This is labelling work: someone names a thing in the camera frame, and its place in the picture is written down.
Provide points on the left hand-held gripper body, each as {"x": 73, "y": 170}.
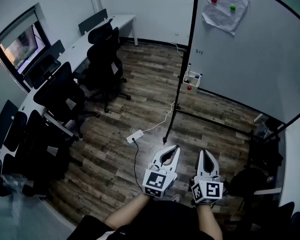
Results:
{"x": 156, "y": 180}

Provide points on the dark grey desk partition panel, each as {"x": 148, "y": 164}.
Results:
{"x": 93, "y": 21}
{"x": 55, "y": 49}
{"x": 2, "y": 124}

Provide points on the white wall socket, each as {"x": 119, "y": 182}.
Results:
{"x": 176, "y": 33}

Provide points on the green round magnet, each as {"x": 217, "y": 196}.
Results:
{"x": 232, "y": 7}

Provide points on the person's left forearm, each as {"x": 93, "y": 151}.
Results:
{"x": 127, "y": 210}

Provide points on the grey roller blind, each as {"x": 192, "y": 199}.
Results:
{"x": 17, "y": 25}

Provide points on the white marker with blue cap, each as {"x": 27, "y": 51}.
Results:
{"x": 195, "y": 77}

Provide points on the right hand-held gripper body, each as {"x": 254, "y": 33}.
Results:
{"x": 211, "y": 190}

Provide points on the black-framed window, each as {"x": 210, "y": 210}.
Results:
{"x": 22, "y": 49}

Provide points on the white power strip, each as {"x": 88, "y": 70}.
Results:
{"x": 135, "y": 136}

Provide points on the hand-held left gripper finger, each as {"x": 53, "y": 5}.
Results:
{"x": 158, "y": 157}
{"x": 176, "y": 160}

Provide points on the clear plastic bag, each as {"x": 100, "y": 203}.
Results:
{"x": 12, "y": 182}

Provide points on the long white desk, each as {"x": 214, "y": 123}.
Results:
{"x": 75, "y": 52}

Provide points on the person's black clothing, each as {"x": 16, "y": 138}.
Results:
{"x": 165, "y": 221}

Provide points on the crumpled printed paper sheet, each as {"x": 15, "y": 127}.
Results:
{"x": 222, "y": 14}

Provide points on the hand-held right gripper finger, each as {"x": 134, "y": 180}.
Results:
{"x": 201, "y": 166}
{"x": 215, "y": 169}

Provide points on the grey fabric bag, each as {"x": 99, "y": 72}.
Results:
{"x": 262, "y": 129}

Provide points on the person's white shoe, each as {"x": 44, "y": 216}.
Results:
{"x": 176, "y": 197}

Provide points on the black backpack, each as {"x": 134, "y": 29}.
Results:
{"x": 265, "y": 156}

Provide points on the black-framed whiteboard on stand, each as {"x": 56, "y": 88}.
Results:
{"x": 252, "y": 59}

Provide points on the person's right forearm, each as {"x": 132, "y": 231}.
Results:
{"x": 210, "y": 221}

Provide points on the white plastic marker tray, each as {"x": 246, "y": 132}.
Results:
{"x": 193, "y": 87}

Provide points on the small white desk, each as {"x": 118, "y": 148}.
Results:
{"x": 297, "y": 164}

